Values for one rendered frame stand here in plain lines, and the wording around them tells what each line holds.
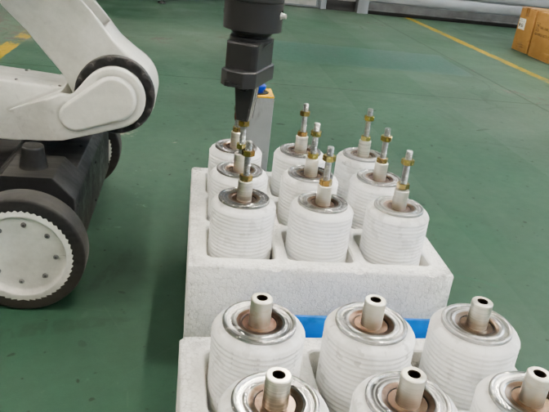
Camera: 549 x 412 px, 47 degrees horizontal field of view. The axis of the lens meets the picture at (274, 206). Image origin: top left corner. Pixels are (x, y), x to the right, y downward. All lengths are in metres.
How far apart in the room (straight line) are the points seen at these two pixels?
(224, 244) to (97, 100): 0.39
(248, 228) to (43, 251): 0.36
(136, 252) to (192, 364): 0.62
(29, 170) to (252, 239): 0.41
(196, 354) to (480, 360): 0.30
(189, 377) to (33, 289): 0.49
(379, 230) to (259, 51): 0.32
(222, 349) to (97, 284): 0.59
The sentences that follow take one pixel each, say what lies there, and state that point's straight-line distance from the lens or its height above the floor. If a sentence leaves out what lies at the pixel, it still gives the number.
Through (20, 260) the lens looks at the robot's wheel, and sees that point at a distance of 1.11.
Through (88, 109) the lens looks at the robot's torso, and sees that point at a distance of 1.17.
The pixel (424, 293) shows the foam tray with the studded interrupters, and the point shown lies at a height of 0.15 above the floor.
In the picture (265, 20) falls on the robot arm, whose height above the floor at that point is 0.50.
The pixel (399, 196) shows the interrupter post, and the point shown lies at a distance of 0.96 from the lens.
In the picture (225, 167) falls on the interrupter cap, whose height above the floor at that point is 0.25.
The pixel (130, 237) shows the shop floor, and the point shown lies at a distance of 1.36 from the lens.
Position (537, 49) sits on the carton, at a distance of 4.77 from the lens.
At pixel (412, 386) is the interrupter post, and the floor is 0.28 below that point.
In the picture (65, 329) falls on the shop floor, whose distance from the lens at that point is 1.08.
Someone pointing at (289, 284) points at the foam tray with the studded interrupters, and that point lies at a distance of 0.92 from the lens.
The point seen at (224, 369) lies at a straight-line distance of 0.64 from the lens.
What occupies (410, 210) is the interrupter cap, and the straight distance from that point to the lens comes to 0.98.
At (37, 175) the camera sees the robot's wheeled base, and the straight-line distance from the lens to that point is 1.10.
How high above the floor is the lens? 0.62
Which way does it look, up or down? 23 degrees down
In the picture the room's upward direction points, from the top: 7 degrees clockwise
